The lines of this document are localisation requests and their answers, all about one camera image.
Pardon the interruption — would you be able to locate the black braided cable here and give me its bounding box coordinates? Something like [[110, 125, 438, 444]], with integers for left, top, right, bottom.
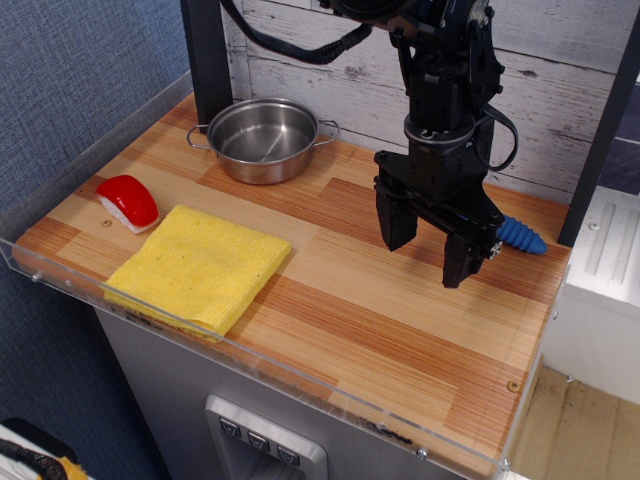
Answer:
[[219, 0, 374, 65]]

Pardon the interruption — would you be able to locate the blue handled metal spoon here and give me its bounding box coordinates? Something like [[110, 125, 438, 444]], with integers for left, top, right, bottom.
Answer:
[[497, 216, 548, 255]]

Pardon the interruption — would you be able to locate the silver button panel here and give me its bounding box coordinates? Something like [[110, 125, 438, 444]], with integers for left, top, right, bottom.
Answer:
[[205, 395, 329, 479]]

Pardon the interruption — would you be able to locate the red and white toy sushi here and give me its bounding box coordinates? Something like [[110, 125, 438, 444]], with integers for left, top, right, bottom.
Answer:
[[96, 175, 159, 234]]

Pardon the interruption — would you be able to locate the dark right frame post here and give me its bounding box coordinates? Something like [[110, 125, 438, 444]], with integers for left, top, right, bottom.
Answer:
[[557, 13, 639, 247]]

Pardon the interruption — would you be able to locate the dark left frame post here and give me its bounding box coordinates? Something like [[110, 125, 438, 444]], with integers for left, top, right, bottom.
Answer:
[[180, 0, 233, 127]]

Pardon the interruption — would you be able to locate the dark frame post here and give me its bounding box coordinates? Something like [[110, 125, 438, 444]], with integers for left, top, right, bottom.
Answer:
[[180, 0, 233, 127], [557, 13, 639, 247]]

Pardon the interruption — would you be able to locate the stainless steel pot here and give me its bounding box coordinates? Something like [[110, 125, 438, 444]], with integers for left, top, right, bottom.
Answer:
[[186, 98, 341, 185]]

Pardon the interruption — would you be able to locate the yellow towel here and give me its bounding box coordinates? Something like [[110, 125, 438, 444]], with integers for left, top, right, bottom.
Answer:
[[103, 205, 291, 336]]

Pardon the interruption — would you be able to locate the white ridged appliance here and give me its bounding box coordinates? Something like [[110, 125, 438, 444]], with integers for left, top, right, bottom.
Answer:
[[541, 187, 639, 404]]

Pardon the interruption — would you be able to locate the clear acrylic table guard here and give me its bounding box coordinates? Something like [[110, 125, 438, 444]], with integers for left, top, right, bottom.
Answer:
[[9, 99, 568, 479]]

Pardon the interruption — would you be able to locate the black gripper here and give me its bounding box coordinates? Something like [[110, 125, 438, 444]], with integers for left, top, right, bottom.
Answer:
[[375, 115, 504, 288]]

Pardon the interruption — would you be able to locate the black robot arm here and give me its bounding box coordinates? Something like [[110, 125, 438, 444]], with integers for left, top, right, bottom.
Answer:
[[321, 1, 511, 288]]

